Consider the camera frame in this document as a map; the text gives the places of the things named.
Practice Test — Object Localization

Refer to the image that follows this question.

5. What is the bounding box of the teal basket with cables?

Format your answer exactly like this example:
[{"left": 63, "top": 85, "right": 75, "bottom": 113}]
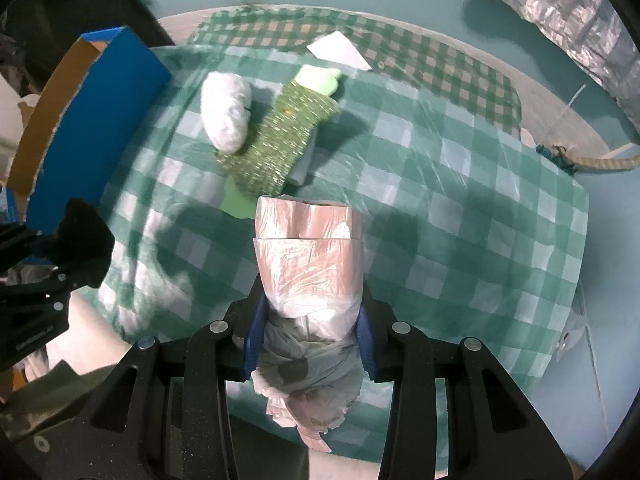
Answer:
[{"left": 535, "top": 144, "right": 577, "bottom": 176}]

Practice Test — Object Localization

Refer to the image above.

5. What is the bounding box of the silver foil sheet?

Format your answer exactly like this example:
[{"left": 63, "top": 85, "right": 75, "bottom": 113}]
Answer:
[{"left": 501, "top": 0, "right": 639, "bottom": 127}]

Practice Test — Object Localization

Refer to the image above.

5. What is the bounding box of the light green foam sheet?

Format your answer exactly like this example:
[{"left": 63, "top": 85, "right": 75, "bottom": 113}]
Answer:
[{"left": 221, "top": 64, "right": 342, "bottom": 219}]

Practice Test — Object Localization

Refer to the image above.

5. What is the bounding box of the white paper card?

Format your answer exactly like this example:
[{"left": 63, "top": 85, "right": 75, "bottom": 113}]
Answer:
[{"left": 307, "top": 30, "right": 372, "bottom": 72}]

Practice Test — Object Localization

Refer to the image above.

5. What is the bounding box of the blue cardboard box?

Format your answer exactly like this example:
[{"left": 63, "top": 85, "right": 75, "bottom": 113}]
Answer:
[{"left": 6, "top": 27, "right": 170, "bottom": 234}]

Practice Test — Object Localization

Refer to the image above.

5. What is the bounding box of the black fuzzy soft object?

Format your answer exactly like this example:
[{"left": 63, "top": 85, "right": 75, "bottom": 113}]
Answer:
[{"left": 49, "top": 198, "right": 115, "bottom": 288}]

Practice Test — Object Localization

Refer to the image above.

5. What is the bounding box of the pink white plastic bag bundle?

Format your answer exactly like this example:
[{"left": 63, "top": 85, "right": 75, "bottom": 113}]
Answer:
[{"left": 252, "top": 197, "right": 363, "bottom": 453}]

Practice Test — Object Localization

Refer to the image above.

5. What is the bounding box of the beige braided rope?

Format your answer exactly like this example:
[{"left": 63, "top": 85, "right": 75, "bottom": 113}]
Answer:
[{"left": 552, "top": 144, "right": 640, "bottom": 175}]

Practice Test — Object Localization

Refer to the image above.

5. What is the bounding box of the black furniture panel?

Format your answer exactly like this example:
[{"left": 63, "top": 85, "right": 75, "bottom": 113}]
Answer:
[{"left": 1, "top": 0, "right": 172, "bottom": 96}]

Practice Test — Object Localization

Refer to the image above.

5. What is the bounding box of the large-check green plastic tablecloth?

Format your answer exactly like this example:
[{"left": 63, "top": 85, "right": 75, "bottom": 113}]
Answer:
[{"left": 81, "top": 46, "right": 588, "bottom": 391}]

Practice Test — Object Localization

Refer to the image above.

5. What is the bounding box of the small-check green tablecloth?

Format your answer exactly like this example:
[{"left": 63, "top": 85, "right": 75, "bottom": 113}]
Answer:
[{"left": 186, "top": 6, "right": 522, "bottom": 134}]

